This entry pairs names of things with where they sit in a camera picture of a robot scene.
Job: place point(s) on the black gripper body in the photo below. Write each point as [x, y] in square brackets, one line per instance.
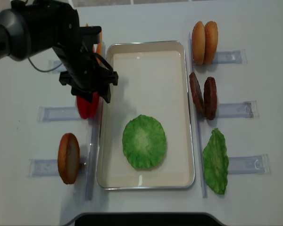
[86, 72]

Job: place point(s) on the red tomato slice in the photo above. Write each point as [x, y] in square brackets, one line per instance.
[83, 107]
[93, 106]

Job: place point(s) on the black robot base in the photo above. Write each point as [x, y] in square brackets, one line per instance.
[144, 219]

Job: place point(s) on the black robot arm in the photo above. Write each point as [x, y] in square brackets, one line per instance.
[26, 30]

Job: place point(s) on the orange cheese slice right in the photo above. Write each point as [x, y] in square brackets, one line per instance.
[99, 45]

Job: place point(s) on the clear holder for cheese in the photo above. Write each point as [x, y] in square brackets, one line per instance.
[56, 66]

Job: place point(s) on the clear holder for tomato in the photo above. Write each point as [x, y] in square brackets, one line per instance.
[48, 114]

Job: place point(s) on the green lettuce leaf on bun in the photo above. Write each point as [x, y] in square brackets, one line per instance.
[144, 142]

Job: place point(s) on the brown meat patty left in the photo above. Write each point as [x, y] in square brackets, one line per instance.
[196, 94]

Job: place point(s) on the brown meat patty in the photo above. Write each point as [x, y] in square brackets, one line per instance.
[210, 98]
[196, 94]

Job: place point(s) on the brown meat patty right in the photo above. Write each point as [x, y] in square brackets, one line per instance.
[210, 98]

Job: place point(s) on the green lettuce leaf in holder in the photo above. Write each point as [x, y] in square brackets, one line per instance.
[216, 162]

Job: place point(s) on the clear holder for patties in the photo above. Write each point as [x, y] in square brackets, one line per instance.
[246, 109]

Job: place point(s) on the clear holder for lettuce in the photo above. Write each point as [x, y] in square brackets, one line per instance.
[258, 164]

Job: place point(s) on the white rectangular metal tray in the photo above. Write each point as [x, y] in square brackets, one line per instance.
[153, 81]

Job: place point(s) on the bun half near left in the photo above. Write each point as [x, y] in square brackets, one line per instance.
[68, 158]

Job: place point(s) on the bun half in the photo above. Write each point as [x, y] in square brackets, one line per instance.
[68, 158]
[198, 43]
[211, 41]

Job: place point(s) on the clear holder for left bun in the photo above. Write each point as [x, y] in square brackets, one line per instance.
[42, 168]

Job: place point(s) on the bun half far left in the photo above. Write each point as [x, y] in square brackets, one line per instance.
[198, 43]

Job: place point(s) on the bun half far right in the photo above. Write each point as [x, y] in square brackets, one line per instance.
[211, 41]

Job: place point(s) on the clear holder for right buns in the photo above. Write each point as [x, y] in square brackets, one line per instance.
[230, 57]

